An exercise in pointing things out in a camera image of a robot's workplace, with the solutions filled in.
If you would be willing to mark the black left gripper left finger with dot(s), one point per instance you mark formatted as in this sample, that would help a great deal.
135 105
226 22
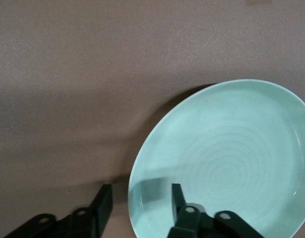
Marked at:
98 218

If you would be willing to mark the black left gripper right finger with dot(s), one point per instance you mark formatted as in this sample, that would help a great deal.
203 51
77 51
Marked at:
189 225

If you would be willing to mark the pale green round plate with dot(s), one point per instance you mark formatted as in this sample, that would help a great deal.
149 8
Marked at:
229 148

